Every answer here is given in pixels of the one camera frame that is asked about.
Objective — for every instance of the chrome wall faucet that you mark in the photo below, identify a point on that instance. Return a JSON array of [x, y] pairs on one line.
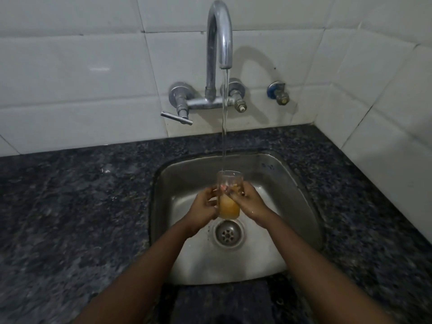
[[219, 30]]

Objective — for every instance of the person's left forearm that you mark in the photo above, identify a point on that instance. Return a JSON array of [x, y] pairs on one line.
[[135, 283]]

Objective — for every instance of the brass valve with blue collar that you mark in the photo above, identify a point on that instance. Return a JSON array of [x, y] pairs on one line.
[[278, 92]]

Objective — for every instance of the metal sink drain strainer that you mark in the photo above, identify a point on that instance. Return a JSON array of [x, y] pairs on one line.
[[228, 234]]

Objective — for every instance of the person's right hand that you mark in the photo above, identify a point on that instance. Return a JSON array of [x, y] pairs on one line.
[[251, 204]]

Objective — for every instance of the person's left hand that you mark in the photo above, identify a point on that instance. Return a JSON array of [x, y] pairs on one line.
[[200, 210]]

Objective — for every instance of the stainless steel sink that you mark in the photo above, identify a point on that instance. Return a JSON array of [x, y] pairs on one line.
[[189, 259]]

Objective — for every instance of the person's right forearm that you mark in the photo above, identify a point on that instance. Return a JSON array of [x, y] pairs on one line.
[[324, 273]]

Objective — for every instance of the drinking glass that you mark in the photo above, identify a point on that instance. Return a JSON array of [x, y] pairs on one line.
[[229, 205]]

